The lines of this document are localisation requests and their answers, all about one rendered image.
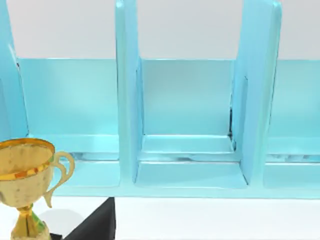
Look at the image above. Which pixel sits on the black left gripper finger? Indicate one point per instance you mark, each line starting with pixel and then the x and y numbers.
pixel 103 222

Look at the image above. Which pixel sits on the gold trophy cup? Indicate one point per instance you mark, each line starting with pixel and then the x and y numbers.
pixel 23 175

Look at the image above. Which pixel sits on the light blue rack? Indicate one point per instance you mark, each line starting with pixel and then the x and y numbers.
pixel 180 105

